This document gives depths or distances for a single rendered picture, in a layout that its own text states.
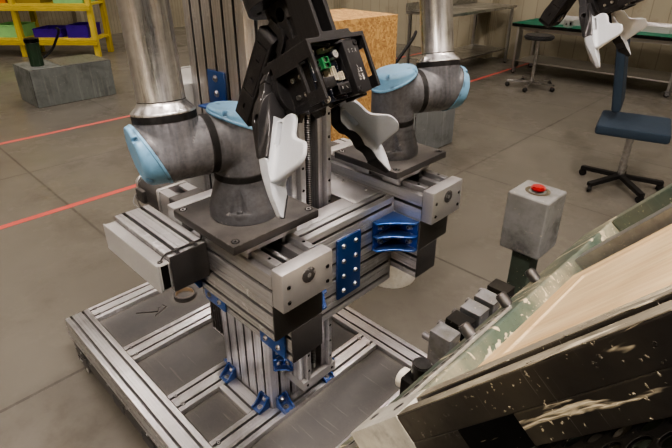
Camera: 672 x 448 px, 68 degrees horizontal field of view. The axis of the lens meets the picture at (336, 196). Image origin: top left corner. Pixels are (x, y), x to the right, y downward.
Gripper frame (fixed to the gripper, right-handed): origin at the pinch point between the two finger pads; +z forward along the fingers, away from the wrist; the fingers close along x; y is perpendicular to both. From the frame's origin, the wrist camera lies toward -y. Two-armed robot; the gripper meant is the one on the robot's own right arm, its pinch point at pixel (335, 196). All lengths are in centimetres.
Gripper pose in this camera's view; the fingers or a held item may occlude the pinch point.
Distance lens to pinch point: 50.0
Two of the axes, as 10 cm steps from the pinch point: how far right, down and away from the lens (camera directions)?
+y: 6.3, -1.5, -7.6
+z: 3.3, 9.4, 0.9
